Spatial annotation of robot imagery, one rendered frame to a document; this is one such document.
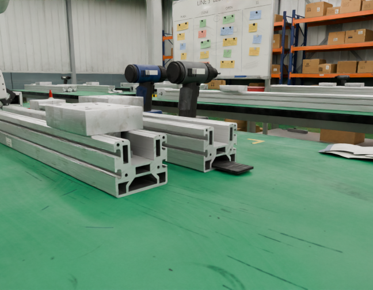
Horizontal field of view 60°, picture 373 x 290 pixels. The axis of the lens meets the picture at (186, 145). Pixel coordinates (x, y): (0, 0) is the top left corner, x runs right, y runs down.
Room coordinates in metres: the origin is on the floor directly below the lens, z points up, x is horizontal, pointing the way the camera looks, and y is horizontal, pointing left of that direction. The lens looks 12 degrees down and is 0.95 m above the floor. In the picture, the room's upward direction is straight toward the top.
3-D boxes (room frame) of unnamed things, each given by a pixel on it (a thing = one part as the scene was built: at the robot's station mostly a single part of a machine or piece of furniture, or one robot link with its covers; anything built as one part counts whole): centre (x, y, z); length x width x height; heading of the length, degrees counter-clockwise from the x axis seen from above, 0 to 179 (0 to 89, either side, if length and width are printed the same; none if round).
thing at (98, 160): (0.77, 0.35, 0.82); 0.80 x 0.10 x 0.09; 44
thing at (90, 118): (0.59, 0.17, 0.87); 0.16 x 0.11 x 0.07; 44
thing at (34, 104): (1.21, 0.53, 0.83); 0.12 x 0.09 x 0.10; 134
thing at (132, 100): (0.90, 0.21, 0.87); 0.16 x 0.11 x 0.07; 44
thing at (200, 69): (0.92, -0.03, 0.89); 0.20 x 0.08 x 0.22; 136
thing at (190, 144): (0.90, 0.21, 0.82); 0.80 x 0.10 x 0.09; 44
